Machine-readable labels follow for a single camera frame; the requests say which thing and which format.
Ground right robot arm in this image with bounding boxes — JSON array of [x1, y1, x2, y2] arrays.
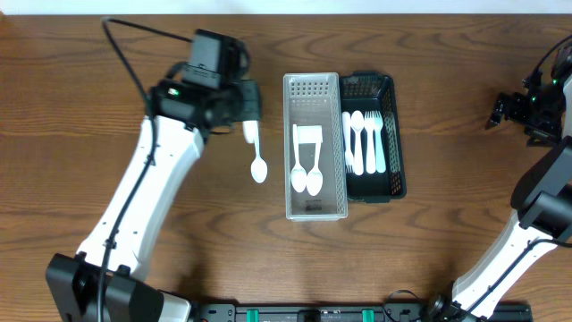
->
[[419, 38, 571, 321]]

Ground white label in basket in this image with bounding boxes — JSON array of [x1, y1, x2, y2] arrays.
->
[[297, 125, 323, 144]]

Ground white plastic fork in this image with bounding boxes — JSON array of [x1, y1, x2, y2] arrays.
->
[[365, 112, 376, 174], [341, 112, 354, 174], [374, 111, 386, 174]]

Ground white plastic spoon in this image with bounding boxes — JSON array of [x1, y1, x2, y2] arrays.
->
[[290, 123, 307, 193], [242, 120, 258, 144], [307, 141, 323, 197], [250, 136, 268, 183], [350, 110, 365, 175]]

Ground clear plastic basket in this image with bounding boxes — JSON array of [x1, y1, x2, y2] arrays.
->
[[283, 72, 349, 222]]

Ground black plastic basket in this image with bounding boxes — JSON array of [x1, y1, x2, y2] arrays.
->
[[340, 72, 407, 203]]

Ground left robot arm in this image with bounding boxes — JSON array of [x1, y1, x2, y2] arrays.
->
[[46, 30, 262, 321]]

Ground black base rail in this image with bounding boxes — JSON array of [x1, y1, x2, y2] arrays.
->
[[191, 301, 535, 322]]

